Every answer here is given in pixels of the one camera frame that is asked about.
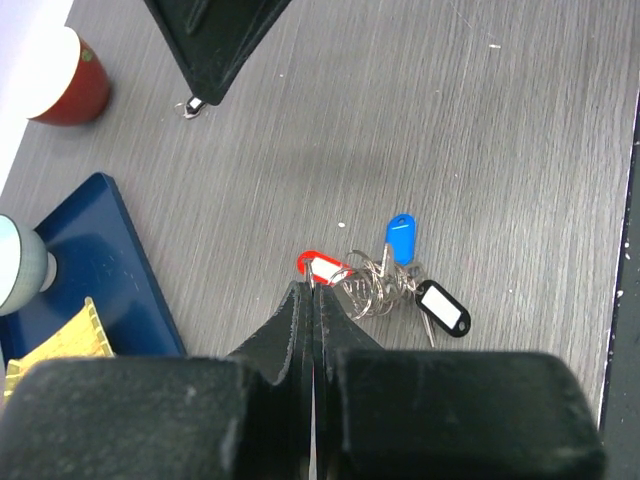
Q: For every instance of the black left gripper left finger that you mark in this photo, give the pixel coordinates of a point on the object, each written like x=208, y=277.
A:
x=243, y=416

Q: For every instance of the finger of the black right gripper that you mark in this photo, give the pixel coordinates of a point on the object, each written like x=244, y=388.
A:
x=211, y=40

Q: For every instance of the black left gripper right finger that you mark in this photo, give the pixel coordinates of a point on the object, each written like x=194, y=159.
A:
x=408, y=414

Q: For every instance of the keyring bunch with tags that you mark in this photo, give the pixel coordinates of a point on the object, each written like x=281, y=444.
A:
x=369, y=288

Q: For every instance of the key with black tag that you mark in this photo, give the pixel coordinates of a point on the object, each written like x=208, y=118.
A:
x=191, y=108

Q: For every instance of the red bowl white inside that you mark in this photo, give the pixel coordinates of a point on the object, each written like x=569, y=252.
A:
x=62, y=80

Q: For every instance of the woven bamboo plate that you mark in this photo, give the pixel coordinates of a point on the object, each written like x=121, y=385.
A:
x=82, y=336

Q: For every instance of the blue rectangular tray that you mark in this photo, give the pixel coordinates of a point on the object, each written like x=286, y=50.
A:
x=99, y=256

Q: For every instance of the light green bowl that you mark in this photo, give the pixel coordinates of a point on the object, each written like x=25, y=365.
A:
x=27, y=266

